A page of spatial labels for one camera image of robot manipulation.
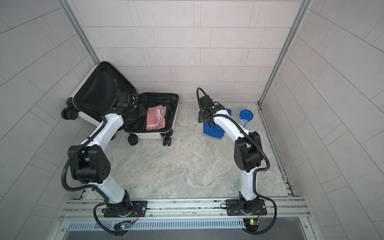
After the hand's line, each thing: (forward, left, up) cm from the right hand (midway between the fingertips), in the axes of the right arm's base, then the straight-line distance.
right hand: (203, 118), depth 92 cm
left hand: (+5, +34, +8) cm, 35 cm away
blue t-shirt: (-4, -7, -9) cm, 12 cm away
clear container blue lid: (+1, -27, -1) cm, 27 cm away
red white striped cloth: (+9, +33, -7) cm, 35 cm away
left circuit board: (-51, +40, -10) cm, 65 cm away
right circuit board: (-53, -18, -14) cm, 58 cm away
